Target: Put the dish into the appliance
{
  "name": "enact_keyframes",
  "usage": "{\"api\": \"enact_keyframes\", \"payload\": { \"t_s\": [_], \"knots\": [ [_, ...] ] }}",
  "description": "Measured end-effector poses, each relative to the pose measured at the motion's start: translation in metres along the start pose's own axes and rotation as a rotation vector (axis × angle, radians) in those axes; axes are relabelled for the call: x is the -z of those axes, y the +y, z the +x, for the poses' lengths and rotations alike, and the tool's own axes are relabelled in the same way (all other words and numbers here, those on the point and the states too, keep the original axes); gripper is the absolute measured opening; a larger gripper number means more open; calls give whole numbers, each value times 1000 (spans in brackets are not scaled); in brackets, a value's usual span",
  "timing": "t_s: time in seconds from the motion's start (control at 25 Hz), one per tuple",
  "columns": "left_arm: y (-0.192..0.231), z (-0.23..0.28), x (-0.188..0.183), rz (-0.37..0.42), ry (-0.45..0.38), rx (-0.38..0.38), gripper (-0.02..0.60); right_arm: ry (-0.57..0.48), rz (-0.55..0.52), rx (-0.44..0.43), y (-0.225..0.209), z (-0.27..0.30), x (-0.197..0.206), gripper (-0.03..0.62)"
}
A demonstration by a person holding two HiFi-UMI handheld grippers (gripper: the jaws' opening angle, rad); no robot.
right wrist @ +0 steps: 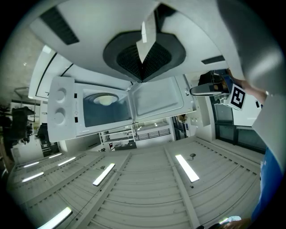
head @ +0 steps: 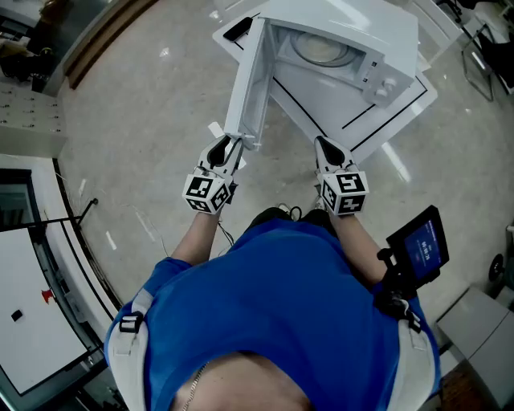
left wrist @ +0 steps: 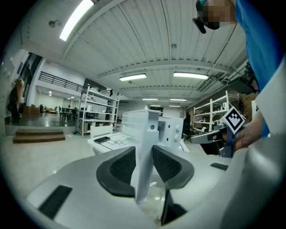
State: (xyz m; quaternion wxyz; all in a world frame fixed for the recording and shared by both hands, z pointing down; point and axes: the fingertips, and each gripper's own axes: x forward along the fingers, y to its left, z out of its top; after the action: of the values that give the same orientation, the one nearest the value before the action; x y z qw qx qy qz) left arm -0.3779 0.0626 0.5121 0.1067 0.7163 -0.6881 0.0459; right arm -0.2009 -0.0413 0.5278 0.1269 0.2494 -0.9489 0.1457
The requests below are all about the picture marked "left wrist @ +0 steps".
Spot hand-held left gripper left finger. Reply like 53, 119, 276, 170
96, 146, 137, 198

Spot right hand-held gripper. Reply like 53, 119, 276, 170
190, 106, 245, 158

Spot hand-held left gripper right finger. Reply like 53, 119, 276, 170
152, 144, 195, 190

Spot white microwave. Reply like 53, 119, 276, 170
120, 109, 185, 204

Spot person's right forearm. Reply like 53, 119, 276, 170
245, 109, 266, 144

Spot person's right hand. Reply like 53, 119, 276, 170
233, 126, 258, 151

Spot black office chair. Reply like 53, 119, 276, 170
182, 122, 195, 141

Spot white table with black lines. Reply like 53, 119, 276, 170
87, 131, 190, 157

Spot white shelving rack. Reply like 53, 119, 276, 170
193, 90, 241, 135
77, 86, 120, 137

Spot smartphone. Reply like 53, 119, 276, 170
93, 136, 111, 144

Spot dark dining table set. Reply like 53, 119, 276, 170
59, 106, 79, 120

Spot wooden step platform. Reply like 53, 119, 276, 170
13, 128, 66, 144

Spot cardboard boxes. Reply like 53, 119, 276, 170
23, 104, 41, 116

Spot black balcony railing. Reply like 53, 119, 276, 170
39, 71, 90, 93

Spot person's blue shirt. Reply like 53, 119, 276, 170
234, 0, 286, 138

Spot coat rack with clothes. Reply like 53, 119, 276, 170
6, 77, 25, 123

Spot person's head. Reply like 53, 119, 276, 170
196, 0, 238, 30

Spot black head camera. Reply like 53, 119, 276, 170
192, 17, 207, 34

